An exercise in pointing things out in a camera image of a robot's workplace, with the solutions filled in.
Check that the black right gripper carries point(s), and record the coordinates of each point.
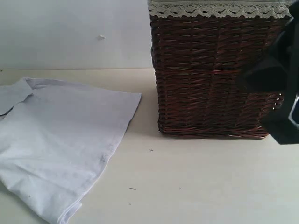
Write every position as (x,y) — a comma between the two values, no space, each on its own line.
(278,71)

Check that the dark brown wicker basket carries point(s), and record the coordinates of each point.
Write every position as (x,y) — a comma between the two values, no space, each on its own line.
(197,62)

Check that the white t-shirt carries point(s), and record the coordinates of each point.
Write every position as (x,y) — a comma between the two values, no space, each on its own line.
(56,139)

